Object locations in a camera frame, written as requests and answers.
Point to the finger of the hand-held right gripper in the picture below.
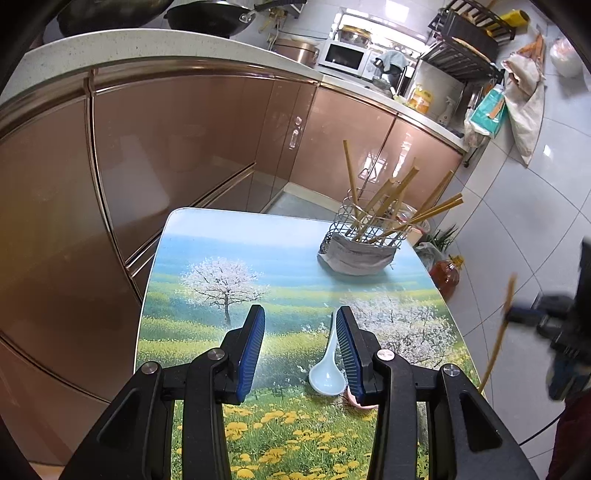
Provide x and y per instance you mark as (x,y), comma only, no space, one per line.
(551,332)
(526,315)

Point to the crumpled plastic bag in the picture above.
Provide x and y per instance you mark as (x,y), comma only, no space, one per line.
(427,254)

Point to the steamer pot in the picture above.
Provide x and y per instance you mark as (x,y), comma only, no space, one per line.
(353,33)

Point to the light blue soup spoon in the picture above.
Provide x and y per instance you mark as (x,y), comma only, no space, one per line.
(323,381)

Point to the yellow oil bottle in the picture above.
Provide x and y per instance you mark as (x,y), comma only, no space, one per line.
(421,99)

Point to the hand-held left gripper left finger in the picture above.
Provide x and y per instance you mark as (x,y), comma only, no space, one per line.
(251,355)

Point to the white kitchen countertop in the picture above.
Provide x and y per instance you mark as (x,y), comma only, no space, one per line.
(138,50)

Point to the person's dark red clothing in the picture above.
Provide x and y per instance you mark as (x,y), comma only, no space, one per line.
(575,443)

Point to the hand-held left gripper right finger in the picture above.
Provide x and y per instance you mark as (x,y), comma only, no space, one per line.
(348,355)

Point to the green onions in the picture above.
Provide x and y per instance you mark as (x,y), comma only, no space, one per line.
(443,237)

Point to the black dish rack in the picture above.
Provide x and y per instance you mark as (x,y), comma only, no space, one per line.
(461,55)

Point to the grey blue towel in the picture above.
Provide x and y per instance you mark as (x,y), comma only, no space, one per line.
(392,59)

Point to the black wok with lid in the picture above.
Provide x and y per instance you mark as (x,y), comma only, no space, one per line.
(207,21)

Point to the teal tissue pack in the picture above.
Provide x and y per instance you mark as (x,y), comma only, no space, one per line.
(487,113)

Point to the orange plastic bag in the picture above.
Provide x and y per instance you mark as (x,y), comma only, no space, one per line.
(533,48)

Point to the white cloth bag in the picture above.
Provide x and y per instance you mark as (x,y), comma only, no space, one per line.
(526,106)

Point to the white spray bottle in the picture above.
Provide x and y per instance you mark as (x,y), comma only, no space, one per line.
(446,113)

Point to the large cooking oil bottle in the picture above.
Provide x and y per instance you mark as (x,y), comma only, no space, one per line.
(445,277)

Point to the stainless steel pot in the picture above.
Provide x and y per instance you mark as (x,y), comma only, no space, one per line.
(295,50)

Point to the clear plastic bag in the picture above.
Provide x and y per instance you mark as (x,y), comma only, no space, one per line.
(565,57)

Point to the pink soup spoon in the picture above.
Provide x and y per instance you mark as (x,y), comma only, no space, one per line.
(353,399)

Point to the white microwave oven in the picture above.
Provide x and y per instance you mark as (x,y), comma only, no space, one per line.
(341,56)

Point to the yellow canister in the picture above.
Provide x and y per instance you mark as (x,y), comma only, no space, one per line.
(516,17)

